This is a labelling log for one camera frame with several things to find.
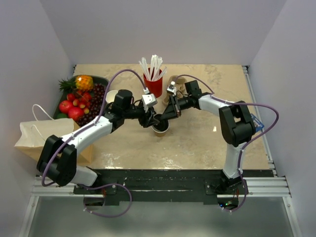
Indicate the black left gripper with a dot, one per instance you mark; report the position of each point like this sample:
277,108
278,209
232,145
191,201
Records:
144,121

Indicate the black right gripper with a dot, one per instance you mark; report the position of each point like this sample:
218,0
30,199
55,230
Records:
172,110

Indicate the white paper coffee cup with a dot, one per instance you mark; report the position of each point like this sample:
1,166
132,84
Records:
159,134

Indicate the black plastic cup lid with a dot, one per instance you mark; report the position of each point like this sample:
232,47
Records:
163,126

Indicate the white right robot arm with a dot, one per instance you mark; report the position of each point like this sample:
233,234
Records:
236,124

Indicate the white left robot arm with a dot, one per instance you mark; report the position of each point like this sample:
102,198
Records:
58,160

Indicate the brown paper takeout bag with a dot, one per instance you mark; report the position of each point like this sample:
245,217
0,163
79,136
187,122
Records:
34,134

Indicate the brown pulp cup carrier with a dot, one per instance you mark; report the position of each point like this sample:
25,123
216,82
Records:
179,85

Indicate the red ribbed straw cup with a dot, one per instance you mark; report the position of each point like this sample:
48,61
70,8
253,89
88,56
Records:
154,86

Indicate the white wrapped straw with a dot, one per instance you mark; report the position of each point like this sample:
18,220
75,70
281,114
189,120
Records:
160,74
146,69
157,64
152,66

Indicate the stacked brown paper cups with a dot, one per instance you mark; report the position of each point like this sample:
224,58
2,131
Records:
110,97

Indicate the dark red grape bunch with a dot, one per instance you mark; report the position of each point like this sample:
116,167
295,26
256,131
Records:
93,104

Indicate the dark green fruit tray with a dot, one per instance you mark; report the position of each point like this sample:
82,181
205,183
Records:
74,96

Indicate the red apple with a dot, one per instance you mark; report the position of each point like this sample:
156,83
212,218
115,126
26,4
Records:
65,106
75,113

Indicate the orange pineapple fruit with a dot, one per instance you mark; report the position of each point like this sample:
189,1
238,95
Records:
82,83

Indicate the blue card packet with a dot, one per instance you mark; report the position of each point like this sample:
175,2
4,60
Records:
258,124

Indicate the green lime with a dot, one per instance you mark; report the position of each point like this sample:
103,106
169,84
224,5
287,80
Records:
62,116

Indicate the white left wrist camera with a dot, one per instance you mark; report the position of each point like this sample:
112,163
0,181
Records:
149,100

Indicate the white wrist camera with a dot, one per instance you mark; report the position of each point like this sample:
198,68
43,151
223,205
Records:
149,100
171,89

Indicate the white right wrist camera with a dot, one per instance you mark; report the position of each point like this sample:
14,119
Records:
171,89

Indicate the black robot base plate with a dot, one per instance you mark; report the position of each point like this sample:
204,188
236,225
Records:
171,185

